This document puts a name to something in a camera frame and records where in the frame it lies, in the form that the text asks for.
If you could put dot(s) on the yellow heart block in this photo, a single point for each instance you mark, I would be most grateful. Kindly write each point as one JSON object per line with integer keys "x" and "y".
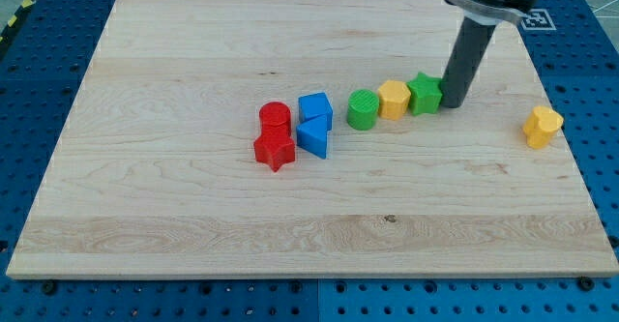
{"x": 541, "y": 126}

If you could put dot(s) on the blue triangle block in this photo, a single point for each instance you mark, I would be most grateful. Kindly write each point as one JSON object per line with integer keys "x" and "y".
{"x": 312, "y": 136}

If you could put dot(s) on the red star block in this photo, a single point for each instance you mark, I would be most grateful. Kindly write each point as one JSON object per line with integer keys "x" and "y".
{"x": 275, "y": 147}

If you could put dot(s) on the blue cube block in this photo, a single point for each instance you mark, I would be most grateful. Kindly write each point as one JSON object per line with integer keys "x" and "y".
{"x": 315, "y": 105}

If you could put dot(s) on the red cylinder block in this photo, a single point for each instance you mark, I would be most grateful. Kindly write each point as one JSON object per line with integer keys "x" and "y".
{"x": 275, "y": 118}

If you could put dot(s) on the green cylinder block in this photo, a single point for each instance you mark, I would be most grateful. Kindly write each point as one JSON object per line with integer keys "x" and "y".
{"x": 362, "y": 109}

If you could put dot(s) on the yellow hexagon block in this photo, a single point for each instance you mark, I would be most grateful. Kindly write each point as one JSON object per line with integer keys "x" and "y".
{"x": 394, "y": 97}

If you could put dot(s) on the green star block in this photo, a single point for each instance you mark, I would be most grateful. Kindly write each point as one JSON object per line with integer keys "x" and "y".
{"x": 425, "y": 94}

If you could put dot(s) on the light wooden board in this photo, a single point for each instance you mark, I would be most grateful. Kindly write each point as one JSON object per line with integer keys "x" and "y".
{"x": 154, "y": 175}

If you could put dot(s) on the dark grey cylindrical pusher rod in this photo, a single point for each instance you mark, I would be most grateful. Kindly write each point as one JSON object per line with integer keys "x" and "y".
{"x": 465, "y": 59}

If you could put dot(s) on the white fiducial marker tag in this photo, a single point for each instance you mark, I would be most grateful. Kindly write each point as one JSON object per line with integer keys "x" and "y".
{"x": 538, "y": 20}

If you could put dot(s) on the black yellow hazard tape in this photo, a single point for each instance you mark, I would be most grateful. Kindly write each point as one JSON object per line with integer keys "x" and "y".
{"x": 15, "y": 22}

